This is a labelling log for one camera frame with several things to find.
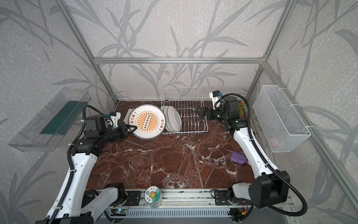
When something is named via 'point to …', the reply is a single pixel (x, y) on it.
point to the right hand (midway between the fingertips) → (202, 104)
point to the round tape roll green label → (153, 196)
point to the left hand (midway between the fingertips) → (138, 123)
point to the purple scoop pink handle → (238, 158)
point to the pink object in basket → (274, 141)
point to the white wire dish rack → (185, 100)
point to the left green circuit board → (118, 212)
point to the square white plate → (126, 119)
